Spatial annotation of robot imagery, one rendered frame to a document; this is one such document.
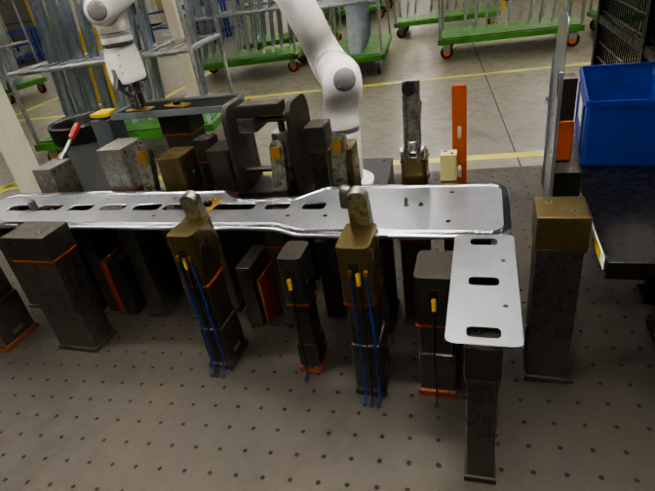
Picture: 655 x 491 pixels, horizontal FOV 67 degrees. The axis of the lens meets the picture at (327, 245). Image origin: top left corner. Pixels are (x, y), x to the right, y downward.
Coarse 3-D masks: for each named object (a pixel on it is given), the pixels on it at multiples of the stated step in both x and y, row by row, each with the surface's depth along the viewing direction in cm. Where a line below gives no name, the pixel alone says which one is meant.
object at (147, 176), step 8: (136, 152) 130; (144, 152) 128; (152, 152) 130; (144, 160) 129; (152, 160) 130; (144, 168) 131; (152, 168) 131; (144, 176) 132; (152, 176) 131; (144, 184) 132; (152, 184) 132
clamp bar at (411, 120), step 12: (408, 84) 101; (408, 96) 106; (408, 108) 107; (408, 120) 108; (420, 120) 108; (408, 132) 109; (420, 132) 108; (420, 144) 109; (408, 156) 112; (420, 156) 109
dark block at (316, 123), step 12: (312, 120) 123; (324, 120) 122; (312, 132) 119; (324, 132) 118; (312, 144) 120; (324, 144) 119; (312, 156) 122; (324, 156) 121; (312, 168) 124; (324, 168) 123; (324, 180) 125; (336, 240) 133
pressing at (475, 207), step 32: (64, 192) 138; (96, 192) 134; (128, 192) 131; (160, 192) 127; (224, 192) 122; (320, 192) 114; (384, 192) 109; (416, 192) 107; (448, 192) 104; (480, 192) 102; (0, 224) 125; (96, 224) 116; (128, 224) 114; (160, 224) 111; (224, 224) 107; (256, 224) 105; (288, 224) 102; (320, 224) 100; (384, 224) 96; (416, 224) 94; (448, 224) 92; (480, 224) 91; (512, 224) 91
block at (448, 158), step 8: (448, 152) 106; (456, 152) 106; (440, 160) 106; (448, 160) 106; (456, 160) 106; (448, 168) 107; (456, 168) 106; (448, 176) 108; (456, 176) 107; (448, 240) 116; (448, 248) 117
